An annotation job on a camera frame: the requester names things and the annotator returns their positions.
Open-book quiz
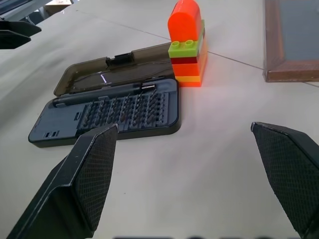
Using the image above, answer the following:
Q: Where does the yellow toy brick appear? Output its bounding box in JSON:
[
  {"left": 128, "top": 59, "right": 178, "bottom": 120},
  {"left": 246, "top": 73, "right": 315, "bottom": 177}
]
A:
[{"left": 177, "top": 59, "right": 208, "bottom": 83}]

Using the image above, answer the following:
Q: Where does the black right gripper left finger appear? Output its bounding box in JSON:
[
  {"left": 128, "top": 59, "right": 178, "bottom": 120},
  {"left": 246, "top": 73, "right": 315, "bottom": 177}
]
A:
[{"left": 7, "top": 123, "right": 118, "bottom": 239}]

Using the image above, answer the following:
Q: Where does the dark grey pen screwdriver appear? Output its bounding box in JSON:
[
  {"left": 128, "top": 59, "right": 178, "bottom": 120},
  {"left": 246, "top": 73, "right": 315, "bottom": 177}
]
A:
[{"left": 52, "top": 83, "right": 157, "bottom": 109}]

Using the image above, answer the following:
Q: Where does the dark red toy brick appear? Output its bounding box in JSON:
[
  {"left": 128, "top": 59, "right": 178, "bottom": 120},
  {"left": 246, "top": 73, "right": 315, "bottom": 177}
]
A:
[{"left": 170, "top": 57, "right": 200, "bottom": 66}]

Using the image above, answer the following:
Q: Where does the brown cardboard box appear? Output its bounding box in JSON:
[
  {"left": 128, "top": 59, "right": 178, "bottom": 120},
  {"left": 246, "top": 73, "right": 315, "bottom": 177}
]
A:
[{"left": 44, "top": 0, "right": 73, "bottom": 14}]

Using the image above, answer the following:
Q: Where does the lime green toy brick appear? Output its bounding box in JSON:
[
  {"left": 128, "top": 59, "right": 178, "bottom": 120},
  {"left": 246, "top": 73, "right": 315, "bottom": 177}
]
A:
[{"left": 168, "top": 19, "right": 206, "bottom": 59}]

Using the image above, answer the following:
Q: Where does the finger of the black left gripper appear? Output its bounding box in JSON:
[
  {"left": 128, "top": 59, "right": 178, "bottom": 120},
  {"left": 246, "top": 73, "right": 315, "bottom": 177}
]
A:
[
  {"left": 0, "top": 29, "right": 32, "bottom": 50},
  {"left": 0, "top": 20, "right": 42, "bottom": 34}
]

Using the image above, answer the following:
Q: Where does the silver metal frame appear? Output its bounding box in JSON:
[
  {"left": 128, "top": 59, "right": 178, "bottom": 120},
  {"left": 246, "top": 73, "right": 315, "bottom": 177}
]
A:
[{"left": 0, "top": 0, "right": 48, "bottom": 22}]

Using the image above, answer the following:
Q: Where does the orange toy brick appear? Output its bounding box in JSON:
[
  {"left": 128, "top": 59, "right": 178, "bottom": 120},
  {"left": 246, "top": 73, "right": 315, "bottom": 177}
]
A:
[{"left": 171, "top": 37, "right": 208, "bottom": 78}]

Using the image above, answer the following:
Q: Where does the dark grey screwdriver bit case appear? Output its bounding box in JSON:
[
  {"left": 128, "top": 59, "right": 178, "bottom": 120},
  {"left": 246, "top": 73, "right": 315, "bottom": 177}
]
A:
[{"left": 28, "top": 41, "right": 182, "bottom": 149}]

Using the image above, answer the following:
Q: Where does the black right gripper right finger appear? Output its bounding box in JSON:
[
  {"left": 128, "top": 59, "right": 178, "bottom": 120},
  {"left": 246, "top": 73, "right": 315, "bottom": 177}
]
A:
[{"left": 251, "top": 121, "right": 319, "bottom": 239}]

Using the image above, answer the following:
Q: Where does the brown wooden framed board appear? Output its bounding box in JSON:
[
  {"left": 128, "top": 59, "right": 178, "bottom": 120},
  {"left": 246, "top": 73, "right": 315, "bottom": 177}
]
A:
[{"left": 262, "top": 0, "right": 319, "bottom": 83}]

